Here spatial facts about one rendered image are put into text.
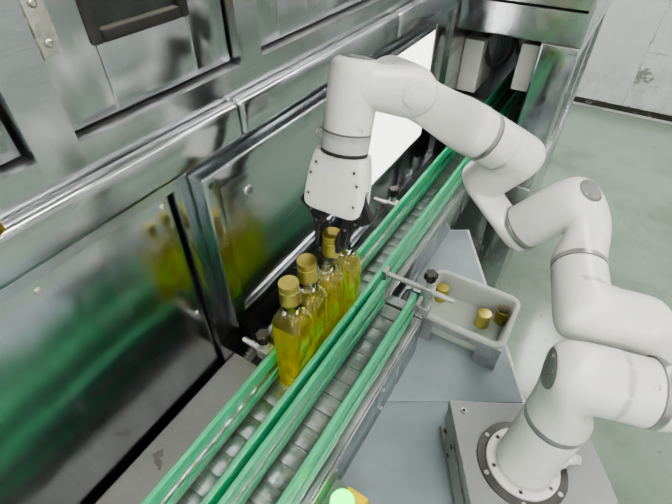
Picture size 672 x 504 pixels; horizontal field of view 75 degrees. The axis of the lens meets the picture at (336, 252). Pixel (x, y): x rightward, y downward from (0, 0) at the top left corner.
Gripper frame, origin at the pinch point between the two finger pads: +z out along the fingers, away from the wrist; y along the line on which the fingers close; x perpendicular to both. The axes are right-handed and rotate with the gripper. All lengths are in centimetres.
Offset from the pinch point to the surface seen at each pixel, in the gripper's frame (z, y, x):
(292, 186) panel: -2.8, -13.8, 7.5
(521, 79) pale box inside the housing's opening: -20, 8, 110
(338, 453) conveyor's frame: 34.0, 13.4, -12.0
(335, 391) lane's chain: 31.4, 6.8, -2.3
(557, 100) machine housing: -17, 21, 100
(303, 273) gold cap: 5.0, -1.1, -6.4
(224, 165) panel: -11.6, -13.6, -11.8
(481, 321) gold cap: 29, 26, 37
